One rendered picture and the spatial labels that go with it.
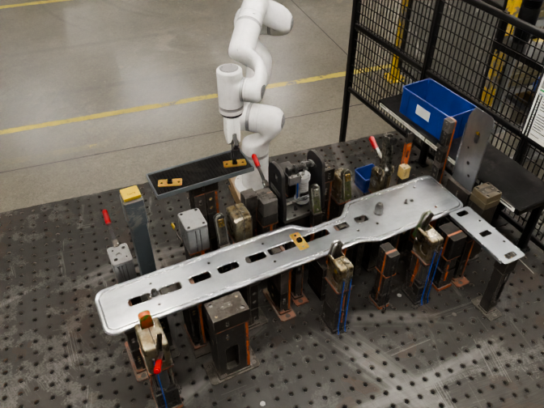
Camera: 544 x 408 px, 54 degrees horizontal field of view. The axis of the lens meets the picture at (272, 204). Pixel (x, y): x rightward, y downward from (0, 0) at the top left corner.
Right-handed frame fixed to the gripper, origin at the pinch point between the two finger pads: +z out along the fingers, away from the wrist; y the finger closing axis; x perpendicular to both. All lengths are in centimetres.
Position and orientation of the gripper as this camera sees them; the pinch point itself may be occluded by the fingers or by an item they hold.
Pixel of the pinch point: (233, 148)
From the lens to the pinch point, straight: 192.8
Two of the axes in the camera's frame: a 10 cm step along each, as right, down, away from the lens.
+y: 2.0, 6.5, -7.4
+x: 9.8, -1.3, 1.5
